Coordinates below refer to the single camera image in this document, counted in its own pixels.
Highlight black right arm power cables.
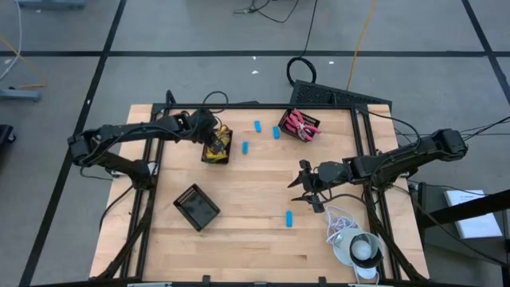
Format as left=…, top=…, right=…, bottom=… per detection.
left=392, top=114, right=510, bottom=149

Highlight white booklet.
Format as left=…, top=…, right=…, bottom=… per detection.
left=443, top=188, right=504, bottom=240

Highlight yellow floor cable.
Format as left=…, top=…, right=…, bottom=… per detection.
left=345, top=0, right=378, bottom=92

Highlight white lamp cable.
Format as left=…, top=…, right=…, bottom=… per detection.
left=325, top=205, right=359, bottom=245

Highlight white floor cable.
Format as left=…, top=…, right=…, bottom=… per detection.
left=0, top=0, right=23, bottom=83

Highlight black floor cable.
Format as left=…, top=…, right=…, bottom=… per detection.
left=285, top=0, right=320, bottom=87

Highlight white desk lamp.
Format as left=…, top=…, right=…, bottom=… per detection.
left=332, top=226, right=386, bottom=280

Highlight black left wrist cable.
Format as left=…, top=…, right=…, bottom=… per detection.
left=202, top=90, right=230, bottom=116

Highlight grey metal floor foot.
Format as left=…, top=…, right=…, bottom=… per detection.
left=0, top=88, right=43, bottom=103
left=15, top=0, right=87, bottom=10

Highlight black perforated computer case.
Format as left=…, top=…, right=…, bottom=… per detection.
left=288, top=79, right=394, bottom=108

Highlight black wheeled base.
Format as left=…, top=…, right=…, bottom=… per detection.
left=0, top=124, right=17, bottom=145

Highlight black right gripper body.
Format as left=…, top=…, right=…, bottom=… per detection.
left=299, top=159, right=354, bottom=214

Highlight black side desk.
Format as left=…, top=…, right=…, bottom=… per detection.
left=416, top=181, right=510, bottom=287

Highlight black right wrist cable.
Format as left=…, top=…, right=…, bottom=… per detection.
left=318, top=192, right=367, bottom=208

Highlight black slotted plastic basket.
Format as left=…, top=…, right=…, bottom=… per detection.
left=200, top=126, right=234, bottom=165
left=172, top=183, right=222, bottom=232
left=277, top=108, right=322, bottom=144

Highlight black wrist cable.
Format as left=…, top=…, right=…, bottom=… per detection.
left=202, top=90, right=230, bottom=116
left=318, top=192, right=367, bottom=208

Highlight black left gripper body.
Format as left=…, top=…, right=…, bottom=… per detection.
left=185, top=108, right=219, bottom=144

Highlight orange floor cable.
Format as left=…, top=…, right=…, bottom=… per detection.
left=0, top=37, right=48, bottom=89

